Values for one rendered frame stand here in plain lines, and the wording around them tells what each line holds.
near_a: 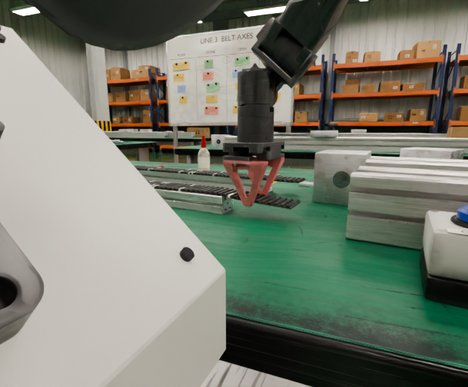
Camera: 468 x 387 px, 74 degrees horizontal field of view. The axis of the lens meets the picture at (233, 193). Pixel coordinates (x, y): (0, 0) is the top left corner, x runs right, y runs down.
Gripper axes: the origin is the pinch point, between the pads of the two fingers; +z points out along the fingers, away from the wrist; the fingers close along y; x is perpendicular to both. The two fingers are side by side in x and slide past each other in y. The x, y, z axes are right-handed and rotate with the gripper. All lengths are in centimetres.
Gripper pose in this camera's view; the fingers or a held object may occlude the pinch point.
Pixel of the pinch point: (254, 197)
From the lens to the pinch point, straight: 51.6
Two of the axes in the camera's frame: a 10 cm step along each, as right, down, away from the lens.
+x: -8.8, -1.0, 4.7
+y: 4.8, -1.8, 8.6
